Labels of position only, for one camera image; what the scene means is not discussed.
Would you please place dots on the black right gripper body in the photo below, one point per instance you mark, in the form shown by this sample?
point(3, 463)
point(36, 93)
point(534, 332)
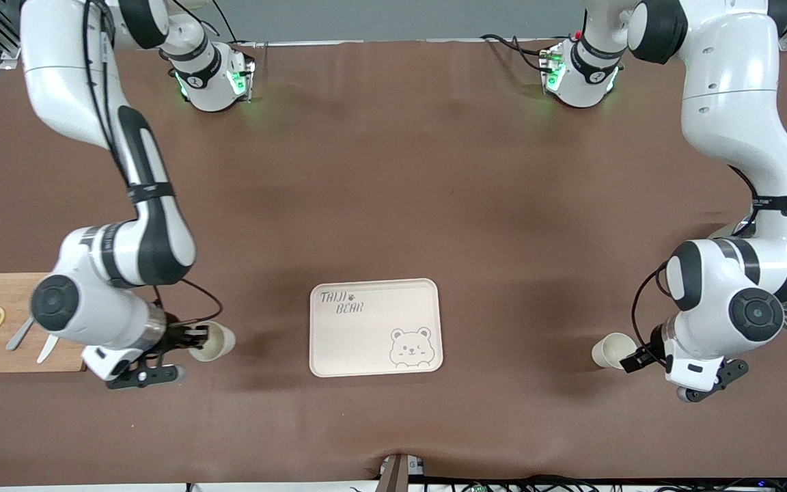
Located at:
point(174, 336)

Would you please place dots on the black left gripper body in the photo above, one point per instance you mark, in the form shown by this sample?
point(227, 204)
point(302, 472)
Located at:
point(654, 343)

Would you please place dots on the white IKEA cup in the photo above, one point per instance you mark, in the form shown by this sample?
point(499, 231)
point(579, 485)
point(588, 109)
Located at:
point(219, 340)
point(609, 350)

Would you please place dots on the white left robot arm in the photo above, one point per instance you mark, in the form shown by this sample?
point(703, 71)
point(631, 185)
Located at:
point(728, 89)

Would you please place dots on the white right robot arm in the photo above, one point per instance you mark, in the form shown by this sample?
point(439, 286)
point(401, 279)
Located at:
point(86, 301)

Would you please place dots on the white plastic knife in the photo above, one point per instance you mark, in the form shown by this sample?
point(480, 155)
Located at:
point(46, 348)

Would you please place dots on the grey plastic knife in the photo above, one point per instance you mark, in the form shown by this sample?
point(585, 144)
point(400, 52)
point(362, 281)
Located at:
point(19, 336)

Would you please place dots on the wooden cutting board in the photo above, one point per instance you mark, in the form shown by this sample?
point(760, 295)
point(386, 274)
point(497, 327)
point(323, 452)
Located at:
point(4, 297)

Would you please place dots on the cream tray with bear print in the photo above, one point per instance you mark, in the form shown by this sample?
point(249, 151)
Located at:
point(374, 342)

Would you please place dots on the white power strip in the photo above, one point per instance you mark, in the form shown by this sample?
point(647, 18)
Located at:
point(415, 467)

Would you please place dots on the brown table mat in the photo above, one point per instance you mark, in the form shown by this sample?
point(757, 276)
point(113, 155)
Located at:
point(393, 191)

